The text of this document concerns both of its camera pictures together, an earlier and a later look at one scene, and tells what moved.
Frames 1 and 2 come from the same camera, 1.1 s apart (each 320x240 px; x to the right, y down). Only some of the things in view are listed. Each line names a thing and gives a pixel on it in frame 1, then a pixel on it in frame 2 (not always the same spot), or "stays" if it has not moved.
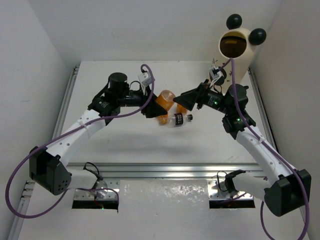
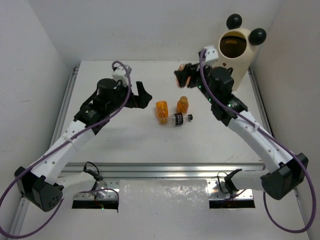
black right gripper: (188, 99) to (190, 69)
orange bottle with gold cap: (181, 109) stays
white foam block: (163, 196) stays
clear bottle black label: (178, 119) stays
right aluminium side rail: (262, 109) stays
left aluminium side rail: (58, 123) stays
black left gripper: (146, 100) to (135, 99)
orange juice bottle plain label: (165, 99) to (181, 67)
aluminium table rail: (164, 170) stays
